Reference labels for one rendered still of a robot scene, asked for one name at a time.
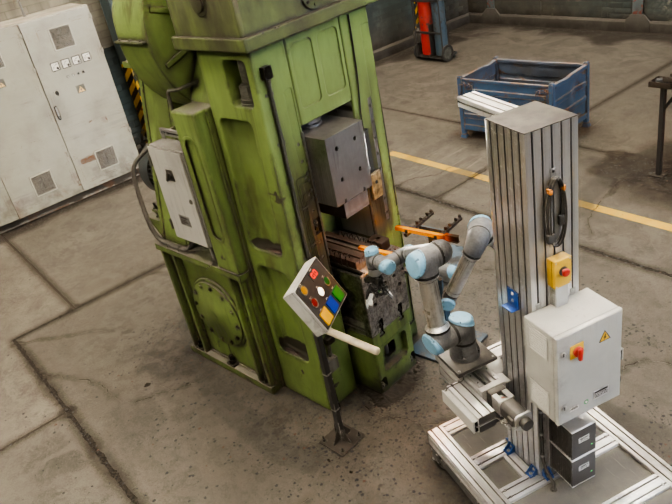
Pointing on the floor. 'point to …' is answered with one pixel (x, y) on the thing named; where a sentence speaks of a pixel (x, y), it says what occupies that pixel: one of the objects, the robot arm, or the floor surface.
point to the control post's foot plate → (342, 440)
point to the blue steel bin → (527, 87)
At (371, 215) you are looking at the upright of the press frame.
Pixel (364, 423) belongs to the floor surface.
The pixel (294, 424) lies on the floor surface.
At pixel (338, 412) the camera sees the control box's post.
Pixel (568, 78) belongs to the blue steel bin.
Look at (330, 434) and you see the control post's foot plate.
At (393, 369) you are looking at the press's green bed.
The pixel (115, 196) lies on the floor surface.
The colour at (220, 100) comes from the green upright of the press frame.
